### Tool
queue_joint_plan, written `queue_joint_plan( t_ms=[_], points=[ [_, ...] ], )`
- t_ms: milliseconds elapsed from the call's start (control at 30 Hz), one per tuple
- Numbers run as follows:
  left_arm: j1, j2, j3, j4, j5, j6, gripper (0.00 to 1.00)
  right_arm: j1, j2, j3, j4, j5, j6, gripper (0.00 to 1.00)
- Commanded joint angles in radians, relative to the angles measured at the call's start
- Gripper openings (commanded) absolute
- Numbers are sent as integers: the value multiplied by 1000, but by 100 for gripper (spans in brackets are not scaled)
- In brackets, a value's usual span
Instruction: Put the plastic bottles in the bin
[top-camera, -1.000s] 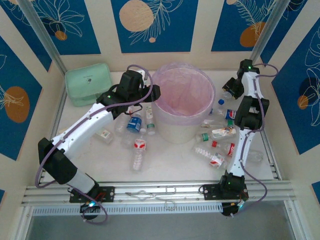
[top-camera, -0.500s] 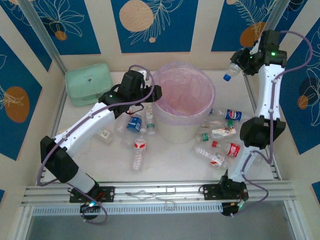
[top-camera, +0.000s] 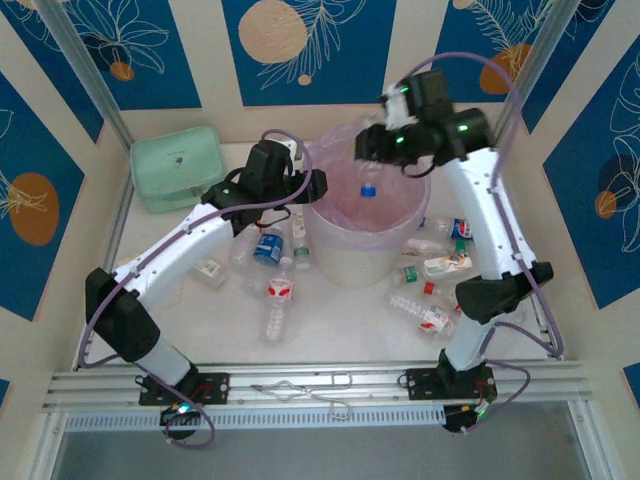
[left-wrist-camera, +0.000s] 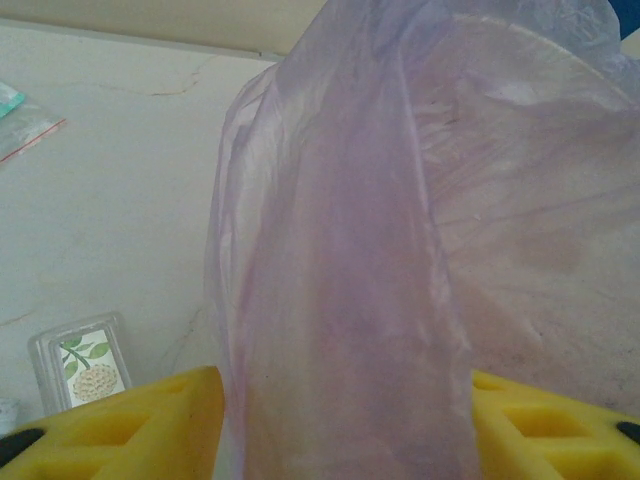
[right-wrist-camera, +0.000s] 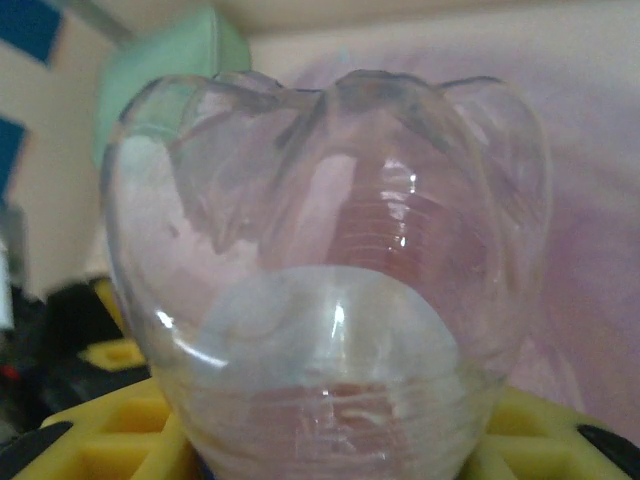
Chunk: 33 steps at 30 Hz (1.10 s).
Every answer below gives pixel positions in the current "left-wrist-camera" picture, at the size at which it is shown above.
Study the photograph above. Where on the clear zip bag red strip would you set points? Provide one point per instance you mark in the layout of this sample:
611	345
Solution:
25	130

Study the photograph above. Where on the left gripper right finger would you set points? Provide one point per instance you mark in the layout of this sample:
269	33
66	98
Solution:
560	445

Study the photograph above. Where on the purple plastic bin liner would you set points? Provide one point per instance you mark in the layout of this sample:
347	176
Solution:
340	225

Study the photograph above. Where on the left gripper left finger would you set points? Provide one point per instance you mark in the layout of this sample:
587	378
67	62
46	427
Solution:
125	440

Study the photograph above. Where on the small white box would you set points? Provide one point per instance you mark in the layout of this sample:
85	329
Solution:
85	360

